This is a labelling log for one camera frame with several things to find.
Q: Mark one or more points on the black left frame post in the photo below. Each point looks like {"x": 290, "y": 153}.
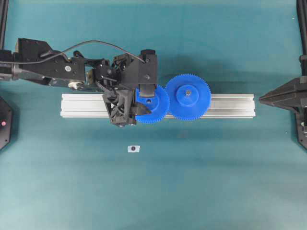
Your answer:
{"x": 3, "y": 20}

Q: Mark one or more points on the small blue gear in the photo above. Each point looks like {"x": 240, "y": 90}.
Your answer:
{"x": 158, "y": 105}

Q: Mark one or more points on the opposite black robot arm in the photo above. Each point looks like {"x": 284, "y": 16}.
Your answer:
{"x": 292, "y": 96}

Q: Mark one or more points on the large blue gear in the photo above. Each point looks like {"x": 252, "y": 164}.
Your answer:
{"x": 194, "y": 106}

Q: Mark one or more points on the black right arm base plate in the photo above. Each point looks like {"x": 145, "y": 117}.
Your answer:
{"x": 5, "y": 123}

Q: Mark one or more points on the black frame post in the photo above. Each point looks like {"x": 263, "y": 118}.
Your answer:
{"x": 3, "y": 20}
{"x": 301, "y": 7}

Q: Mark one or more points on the small taped marker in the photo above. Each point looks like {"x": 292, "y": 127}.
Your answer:
{"x": 133, "y": 149}

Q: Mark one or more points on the silver aluminium extrusion bar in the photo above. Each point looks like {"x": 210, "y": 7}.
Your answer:
{"x": 86, "y": 105}

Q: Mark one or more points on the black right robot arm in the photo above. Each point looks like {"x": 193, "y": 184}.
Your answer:
{"x": 37, "y": 62}

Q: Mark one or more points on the black right frame post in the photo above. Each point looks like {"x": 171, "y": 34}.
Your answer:
{"x": 301, "y": 7}

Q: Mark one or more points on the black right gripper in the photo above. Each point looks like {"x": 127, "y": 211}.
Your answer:
{"x": 105, "y": 77}

